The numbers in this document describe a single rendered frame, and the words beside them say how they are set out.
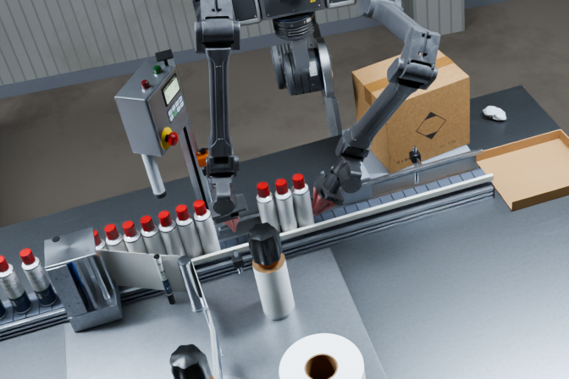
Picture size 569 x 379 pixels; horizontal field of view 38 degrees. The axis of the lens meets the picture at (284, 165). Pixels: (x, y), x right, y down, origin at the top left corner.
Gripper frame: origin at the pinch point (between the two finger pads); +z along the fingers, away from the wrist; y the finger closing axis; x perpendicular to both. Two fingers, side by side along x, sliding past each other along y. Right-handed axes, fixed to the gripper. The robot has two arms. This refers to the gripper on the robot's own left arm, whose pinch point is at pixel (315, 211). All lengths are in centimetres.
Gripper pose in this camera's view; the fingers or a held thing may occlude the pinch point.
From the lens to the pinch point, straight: 247.7
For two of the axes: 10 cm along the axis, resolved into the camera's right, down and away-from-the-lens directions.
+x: 8.4, 2.7, 4.8
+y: 2.6, 5.6, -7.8
